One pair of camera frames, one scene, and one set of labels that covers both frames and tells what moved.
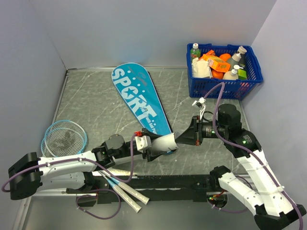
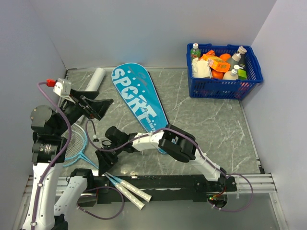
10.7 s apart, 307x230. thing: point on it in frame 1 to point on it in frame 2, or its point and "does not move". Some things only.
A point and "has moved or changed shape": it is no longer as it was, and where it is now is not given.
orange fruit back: (225, 56) does not move
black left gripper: (152, 154) to (96, 108)
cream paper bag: (201, 68) does not move
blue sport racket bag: (136, 86) does not move
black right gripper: (192, 135) to (106, 161)
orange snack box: (216, 63) does not move
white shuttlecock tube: (164, 143) has moved or changed shape
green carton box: (242, 74) does not move
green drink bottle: (195, 52) does not move
